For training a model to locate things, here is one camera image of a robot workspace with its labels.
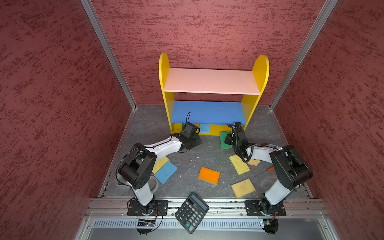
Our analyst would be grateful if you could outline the circuit board with wires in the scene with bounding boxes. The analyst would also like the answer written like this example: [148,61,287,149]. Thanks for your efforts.
[263,219,279,235]
[136,219,157,235]

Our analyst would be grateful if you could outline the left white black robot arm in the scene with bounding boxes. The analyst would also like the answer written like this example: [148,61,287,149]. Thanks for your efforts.
[115,122,202,215]

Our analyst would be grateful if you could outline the right aluminium corner post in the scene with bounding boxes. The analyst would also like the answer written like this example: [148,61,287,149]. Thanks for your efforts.
[269,0,338,112]

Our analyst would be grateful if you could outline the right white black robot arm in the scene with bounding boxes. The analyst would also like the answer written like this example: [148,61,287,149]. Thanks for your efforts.
[225,122,313,216]

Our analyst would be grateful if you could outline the dark green scrub sponge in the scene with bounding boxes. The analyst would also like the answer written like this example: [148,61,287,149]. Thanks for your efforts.
[173,124,183,133]

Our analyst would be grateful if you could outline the blue sponge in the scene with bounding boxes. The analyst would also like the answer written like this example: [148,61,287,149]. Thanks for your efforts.
[199,124,211,134]
[155,162,177,185]

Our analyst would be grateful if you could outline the clear tape roll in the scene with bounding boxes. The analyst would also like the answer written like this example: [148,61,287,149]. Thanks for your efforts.
[149,176,160,194]

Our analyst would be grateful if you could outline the aluminium corner post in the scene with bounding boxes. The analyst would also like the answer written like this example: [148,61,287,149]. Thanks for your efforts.
[81,0,137,111]
[269,0,338,112]

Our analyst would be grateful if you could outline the right circuit board with wires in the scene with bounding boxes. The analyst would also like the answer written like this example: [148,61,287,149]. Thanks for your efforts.
[263,219,279,235]

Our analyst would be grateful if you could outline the orange sponge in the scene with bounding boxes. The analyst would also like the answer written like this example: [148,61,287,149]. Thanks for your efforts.
[198,167,220,185]

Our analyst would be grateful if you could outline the left aluminium corner post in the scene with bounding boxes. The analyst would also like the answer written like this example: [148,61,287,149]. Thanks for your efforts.
[81,0,137,111]

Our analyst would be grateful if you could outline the yellow shelf pink blue boards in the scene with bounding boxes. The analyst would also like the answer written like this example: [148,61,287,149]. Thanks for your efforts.
[159,53,270,136]

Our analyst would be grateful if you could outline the orange handled screwdriver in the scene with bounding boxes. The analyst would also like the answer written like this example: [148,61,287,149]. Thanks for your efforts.
[255,167,275,178]

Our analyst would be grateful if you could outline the bright green sponge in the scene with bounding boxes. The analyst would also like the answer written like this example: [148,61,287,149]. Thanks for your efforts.
[220,131,233,150]

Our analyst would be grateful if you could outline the black calculator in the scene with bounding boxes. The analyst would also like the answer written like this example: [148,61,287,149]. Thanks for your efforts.
[175,192,210,234]

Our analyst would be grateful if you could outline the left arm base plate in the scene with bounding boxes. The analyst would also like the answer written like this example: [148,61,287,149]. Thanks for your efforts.
[127,199,169,216]

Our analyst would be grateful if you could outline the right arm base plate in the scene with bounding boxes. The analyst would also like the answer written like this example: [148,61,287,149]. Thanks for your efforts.
[245,199,287,217]

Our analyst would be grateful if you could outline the aluminium front rail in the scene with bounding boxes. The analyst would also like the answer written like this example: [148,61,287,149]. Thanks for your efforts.
[75,198,339,240]

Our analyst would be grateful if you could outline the left circuit board with wires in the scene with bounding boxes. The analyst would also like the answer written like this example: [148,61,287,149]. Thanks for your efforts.
[136,219,157,235]

